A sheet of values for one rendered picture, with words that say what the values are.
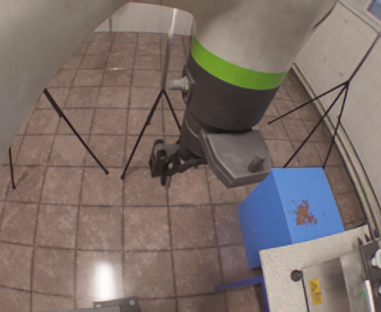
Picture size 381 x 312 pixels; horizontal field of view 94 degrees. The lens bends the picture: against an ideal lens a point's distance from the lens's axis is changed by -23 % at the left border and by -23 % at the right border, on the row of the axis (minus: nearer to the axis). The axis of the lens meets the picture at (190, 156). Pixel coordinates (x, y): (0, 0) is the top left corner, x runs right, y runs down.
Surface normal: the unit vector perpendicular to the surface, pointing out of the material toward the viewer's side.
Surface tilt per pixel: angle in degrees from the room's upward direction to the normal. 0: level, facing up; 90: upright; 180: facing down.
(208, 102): 90
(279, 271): 0
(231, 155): 0
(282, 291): 0
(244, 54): 92
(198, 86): 90
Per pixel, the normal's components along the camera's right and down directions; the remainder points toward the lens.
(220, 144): 0.18, -0.56
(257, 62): -0.02, 0.84
